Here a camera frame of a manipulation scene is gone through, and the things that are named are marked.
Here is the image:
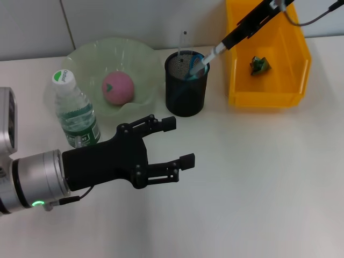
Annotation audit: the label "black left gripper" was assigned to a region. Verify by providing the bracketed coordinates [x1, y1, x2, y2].
[61, 114, 196, 192]

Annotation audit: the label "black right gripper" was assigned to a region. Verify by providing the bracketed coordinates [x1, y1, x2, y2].
[221, 0, 296, 52]

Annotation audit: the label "grey clear ballpoint pen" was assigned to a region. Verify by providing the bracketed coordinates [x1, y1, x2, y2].
[200, 44, 226, 67]

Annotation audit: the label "green plastic wrapper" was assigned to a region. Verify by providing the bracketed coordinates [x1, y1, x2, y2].
[249, 55, 272, 77]

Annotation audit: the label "blue scissors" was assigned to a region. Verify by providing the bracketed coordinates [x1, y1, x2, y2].
[171, 53, 210, 105]

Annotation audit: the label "transparent plastic ruler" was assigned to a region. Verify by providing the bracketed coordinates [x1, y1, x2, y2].
[177, 31, 195, 80]

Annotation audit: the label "pink peach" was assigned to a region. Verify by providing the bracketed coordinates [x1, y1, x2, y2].
[101, 71, 135, 107]

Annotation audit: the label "clear green-label water bottle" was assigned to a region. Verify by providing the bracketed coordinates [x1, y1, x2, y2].
[51, 69, 102, 148]

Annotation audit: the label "black mesh pen holder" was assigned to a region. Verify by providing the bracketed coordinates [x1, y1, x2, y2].
[164, 51, 211, 117]

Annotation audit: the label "pale green glass fruit bowl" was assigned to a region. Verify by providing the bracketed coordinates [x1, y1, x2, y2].
[44, 37, 159, 120]

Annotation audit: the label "yellow plastic bin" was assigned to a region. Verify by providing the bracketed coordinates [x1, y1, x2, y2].
[225, 0, 312, 109]

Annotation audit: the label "right arm gripper cable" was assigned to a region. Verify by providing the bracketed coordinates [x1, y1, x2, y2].
[276, 0, 342, 27]

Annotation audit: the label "arm gripper cable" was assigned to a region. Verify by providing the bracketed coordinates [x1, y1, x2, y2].
[44, 135, 94, 212]
[276, 0, 342, 27]

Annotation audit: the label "left arm gripper cable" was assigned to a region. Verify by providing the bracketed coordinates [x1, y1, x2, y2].
[44, 135, 94, 212]

